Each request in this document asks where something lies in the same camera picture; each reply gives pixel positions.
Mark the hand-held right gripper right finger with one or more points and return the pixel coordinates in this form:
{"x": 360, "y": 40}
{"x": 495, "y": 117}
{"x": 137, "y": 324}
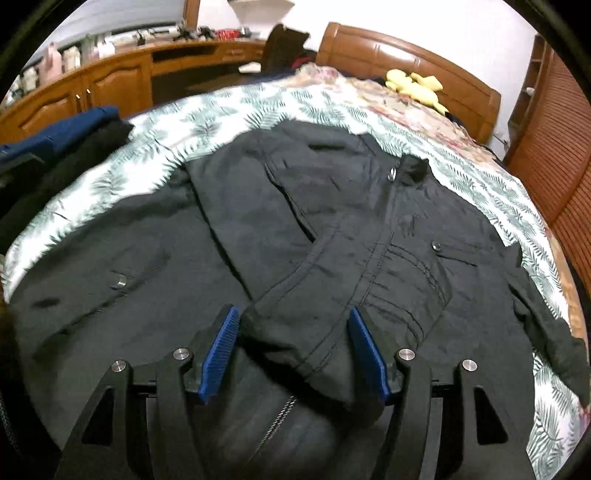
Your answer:
{"x": 369, "y": 355}

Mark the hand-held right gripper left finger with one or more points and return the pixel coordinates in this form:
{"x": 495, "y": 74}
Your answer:
{"x": 219, "y": 353}

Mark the black jacket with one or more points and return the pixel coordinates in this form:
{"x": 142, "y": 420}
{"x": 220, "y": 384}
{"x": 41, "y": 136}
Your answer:
{"x": 295, "y": 221}

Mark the black folded clothes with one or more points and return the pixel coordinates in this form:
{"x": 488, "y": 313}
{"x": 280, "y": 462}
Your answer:
{"x": 55, "y": 175}

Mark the leaf print bed sheet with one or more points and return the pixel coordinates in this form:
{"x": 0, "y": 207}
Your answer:
{"x": 207, "y": 110}

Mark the floral quilt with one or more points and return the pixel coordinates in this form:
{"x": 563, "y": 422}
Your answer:
{"x": 351, "y": 92}

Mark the yellow plush toy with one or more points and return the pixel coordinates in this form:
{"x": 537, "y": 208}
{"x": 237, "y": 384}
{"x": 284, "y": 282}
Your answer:
{"x": 411, "y": 85}

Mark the wooden louvered wardrobe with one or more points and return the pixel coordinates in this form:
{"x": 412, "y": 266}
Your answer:
{"x": 554, "y": 138}

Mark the white flat item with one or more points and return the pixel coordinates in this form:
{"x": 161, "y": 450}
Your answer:
{"x": 250, "y": 68}

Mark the wooden desk cabinet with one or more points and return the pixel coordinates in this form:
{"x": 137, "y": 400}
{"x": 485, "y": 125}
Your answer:
{"x": 115, "y": 78}

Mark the wooden headboard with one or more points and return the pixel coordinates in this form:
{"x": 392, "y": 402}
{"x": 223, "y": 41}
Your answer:
{"x": 369, "y": 50}

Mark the black bag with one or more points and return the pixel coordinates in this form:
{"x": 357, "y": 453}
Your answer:
{"x": 281, "y": 46}

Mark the red box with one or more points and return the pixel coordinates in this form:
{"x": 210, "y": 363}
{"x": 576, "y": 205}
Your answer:
{"x": 228, "y": 33}

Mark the white jar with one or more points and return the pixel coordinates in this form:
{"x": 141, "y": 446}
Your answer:
{"x": 71, "y": 59}

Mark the pink bottle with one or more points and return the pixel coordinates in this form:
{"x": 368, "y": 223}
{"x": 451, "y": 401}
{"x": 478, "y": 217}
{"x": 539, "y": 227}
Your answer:
{"x": 51, "y": 64}

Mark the wooden window frame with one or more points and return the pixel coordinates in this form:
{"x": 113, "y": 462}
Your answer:
{"x": 192, "y": 16}

